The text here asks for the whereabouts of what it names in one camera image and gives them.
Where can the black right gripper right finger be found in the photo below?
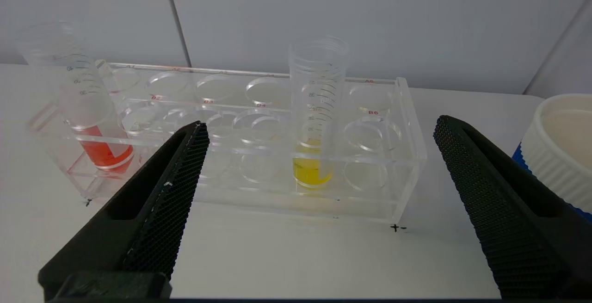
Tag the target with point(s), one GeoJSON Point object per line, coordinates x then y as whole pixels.
{"type": "Point", "coordinates": [518, 219]}

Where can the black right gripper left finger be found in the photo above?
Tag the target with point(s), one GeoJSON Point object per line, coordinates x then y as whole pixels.
{"type": "Point", "coordinates": [138, 229]}

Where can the test tube with yellow pigment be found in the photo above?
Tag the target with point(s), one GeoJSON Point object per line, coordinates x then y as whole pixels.
{"type": "Point", "coordinates": [312, 171]}

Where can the test tube with red pigment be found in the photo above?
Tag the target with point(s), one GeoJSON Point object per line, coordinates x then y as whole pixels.
{"type": "Point", "coordinates": [104, 152]}

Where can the clear acrylic test tube rack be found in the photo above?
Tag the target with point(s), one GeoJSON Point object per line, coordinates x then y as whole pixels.
{"type": "Point", "coordinates": [370, 192]}

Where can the blue white paper cup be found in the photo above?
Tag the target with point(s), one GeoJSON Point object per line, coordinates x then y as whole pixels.
{"type": "Point", "coordinates": [564, 155]}

